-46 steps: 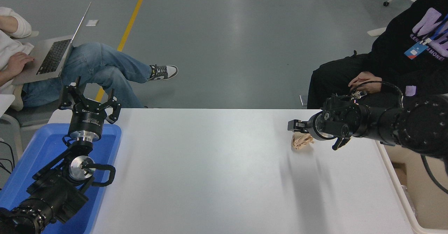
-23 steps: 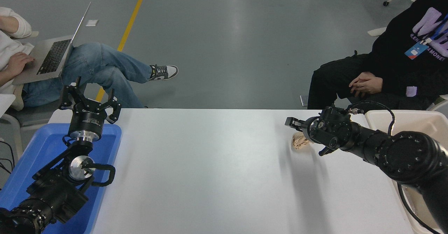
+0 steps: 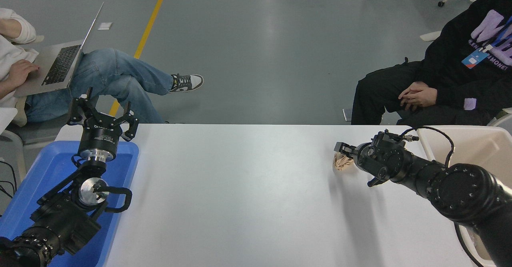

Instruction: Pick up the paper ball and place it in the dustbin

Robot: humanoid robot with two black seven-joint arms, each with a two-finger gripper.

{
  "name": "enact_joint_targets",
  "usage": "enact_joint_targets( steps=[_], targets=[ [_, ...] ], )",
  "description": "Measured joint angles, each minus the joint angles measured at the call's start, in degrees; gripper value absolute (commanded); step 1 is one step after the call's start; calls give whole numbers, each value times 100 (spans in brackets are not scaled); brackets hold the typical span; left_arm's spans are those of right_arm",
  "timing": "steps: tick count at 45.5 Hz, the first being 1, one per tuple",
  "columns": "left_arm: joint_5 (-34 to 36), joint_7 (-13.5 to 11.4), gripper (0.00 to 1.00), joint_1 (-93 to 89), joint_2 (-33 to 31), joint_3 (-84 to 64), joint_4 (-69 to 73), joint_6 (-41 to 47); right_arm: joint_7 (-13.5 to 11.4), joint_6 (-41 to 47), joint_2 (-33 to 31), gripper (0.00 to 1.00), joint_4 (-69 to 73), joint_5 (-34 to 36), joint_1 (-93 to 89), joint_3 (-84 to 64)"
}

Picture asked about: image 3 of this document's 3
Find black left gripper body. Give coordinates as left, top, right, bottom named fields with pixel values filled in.
left=78, top=115, right=123, bottom=154

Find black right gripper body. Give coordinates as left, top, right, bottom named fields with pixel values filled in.
left=354, top=142, right=379, bottom=174

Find tan paper ball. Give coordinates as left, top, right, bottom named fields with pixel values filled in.
left=333, top=152, right=355, bottom=172

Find person's hand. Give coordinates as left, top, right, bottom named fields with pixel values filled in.
left=398, top=82, right=430, bottom=102
left=8, top=59, right=40, bottom=90
left=402, top=87, right=438, bottom=112

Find grey chair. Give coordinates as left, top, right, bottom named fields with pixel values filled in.
left=0, top=113, right=72, bottom=179

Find person with laptop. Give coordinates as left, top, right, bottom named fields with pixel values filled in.
left=0, top=7, right=204, bottom=126

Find silver laptop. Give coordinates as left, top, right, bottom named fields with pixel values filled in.
left=13, top=2, right=105, bottom=98

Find blue plastic tray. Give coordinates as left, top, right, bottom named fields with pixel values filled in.
left=0, top=140, right=140, bottom=267

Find white table corner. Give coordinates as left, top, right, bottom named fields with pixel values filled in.
left=0, top=107, right=18, bottom=135

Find large pale bin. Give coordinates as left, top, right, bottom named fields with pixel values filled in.
left=417, top=126, right=512, bottom=267

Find seated person with badge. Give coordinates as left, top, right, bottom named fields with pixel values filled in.
left=351, top=0, right=512, bottom=126

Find white chair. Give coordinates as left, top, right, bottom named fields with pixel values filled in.
left=491, top=108, right=512, bottom=135

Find blue id badge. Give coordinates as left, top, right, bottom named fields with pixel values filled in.
left=462, top=49, right=489, bottom=69

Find black cables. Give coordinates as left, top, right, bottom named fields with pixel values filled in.
left=0, top=159, right=18, bottom=199

